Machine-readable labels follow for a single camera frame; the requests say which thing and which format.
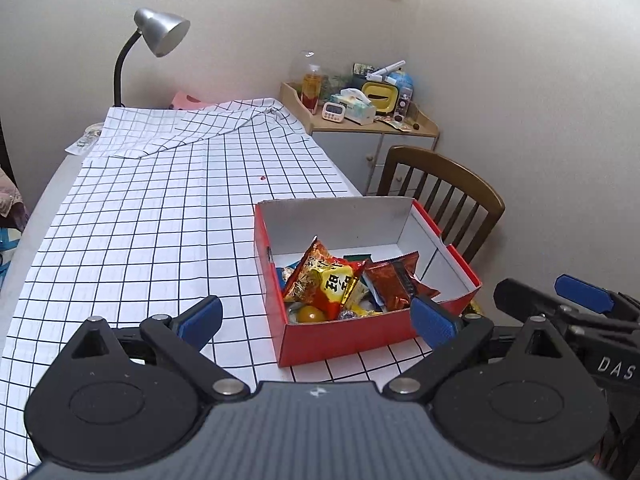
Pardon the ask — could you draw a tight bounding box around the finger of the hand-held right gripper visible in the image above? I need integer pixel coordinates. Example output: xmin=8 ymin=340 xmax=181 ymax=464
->
xmin=555 ymin=274 xmax=640 ymax=318
xmin=493 ymin=278 xmax=601 ymax=333

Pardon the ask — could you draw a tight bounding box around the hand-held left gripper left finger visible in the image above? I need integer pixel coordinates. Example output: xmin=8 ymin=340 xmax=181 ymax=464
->
xmin=47 ymin=295 xmax=249 ymax=403

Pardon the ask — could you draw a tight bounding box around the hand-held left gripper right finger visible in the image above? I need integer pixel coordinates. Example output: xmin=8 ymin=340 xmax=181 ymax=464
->
xmin=381 ymin=296 xmax=591 ymax=402

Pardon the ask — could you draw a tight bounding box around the dark red snack packet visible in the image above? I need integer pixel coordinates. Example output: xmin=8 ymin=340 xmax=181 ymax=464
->
xmin=362 ymin=251 xmax=441 ymax=313

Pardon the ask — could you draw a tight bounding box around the red cardboard box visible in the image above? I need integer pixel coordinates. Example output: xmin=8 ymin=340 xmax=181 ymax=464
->
xmin=253 ymin=197 xmax=483 ymax=368

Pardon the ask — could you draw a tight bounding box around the yellow snack packet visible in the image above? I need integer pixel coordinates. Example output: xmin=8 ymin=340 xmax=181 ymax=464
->
xmin=290 ymin=305 xmax=328 ymax=323

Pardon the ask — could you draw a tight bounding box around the yellow red snack bag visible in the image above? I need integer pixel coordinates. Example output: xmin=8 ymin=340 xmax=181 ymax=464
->
xmin=282 ymin=236 xmax=367 ymax=322

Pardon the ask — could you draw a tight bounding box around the checked white tablecloth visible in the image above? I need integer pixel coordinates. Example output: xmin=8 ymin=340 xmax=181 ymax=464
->
xmin=0 ymin=96 xmax=436 ymax=476

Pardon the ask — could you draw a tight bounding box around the brown wooden chair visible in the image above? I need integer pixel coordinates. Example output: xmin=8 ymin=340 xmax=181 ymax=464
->
xmin=375 ymin=145 xmax=506 ymax=263

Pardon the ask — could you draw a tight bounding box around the wooden corner cabinet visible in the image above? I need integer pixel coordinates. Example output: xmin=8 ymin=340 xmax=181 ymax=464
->
xmin=280 ymin=81 xmax=441 ymax=196

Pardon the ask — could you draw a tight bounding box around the blue bag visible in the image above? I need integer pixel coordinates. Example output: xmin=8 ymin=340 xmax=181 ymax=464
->
xmin=0 ymin=227 xmax=21 ymax=291

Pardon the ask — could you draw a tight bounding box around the white printed packet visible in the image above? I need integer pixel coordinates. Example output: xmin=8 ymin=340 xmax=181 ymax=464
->
xmin=66 ymin=122 xmax=104 ymax=156

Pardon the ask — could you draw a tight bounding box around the pink cushion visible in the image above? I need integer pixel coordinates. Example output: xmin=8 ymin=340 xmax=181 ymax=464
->
xmin=169 ymin=91 xmax=216 ymax=110

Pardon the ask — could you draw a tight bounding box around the tissue box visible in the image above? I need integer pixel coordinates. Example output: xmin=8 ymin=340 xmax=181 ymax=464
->
xmin=330 ymin=88 xmax=376 ymax=125

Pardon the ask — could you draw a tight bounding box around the pink jacket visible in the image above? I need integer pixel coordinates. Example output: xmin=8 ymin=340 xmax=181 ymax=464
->
xmin=0 ymin=167 xmax=28 ymax=231

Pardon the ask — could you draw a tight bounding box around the yellow black container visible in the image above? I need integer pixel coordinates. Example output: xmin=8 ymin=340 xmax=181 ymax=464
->
xmin=361 ymin=80 xmax=399 ymax=116

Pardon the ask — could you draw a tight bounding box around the small blue globe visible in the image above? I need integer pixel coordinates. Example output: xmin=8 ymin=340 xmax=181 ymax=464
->
xmin=387 ymin=71 xmax=415 ymax=101

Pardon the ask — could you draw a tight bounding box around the white tube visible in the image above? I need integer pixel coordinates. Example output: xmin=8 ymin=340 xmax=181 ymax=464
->
xmin=367 ymin=60 xmax=406 ymax=81

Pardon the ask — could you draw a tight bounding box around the clear plastic drink bottle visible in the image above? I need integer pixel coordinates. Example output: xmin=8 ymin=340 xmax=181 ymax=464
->
xmin=301 ymin=51 xmax=323 ymax=113

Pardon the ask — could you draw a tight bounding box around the silver desk lamp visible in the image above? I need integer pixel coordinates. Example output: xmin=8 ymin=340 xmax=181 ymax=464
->
xmin=112 ymin=8 xmax=191 ymax=108

